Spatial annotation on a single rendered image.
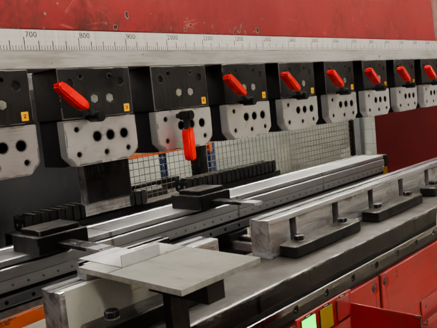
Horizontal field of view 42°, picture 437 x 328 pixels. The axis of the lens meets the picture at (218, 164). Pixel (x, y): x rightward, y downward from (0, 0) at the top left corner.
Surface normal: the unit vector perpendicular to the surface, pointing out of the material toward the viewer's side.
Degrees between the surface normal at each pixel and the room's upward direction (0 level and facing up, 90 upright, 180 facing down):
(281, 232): 90
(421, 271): 90
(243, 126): 90
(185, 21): 90
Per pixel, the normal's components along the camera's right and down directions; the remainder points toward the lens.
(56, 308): -0.68, 0.15
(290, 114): 0.73, 0.00
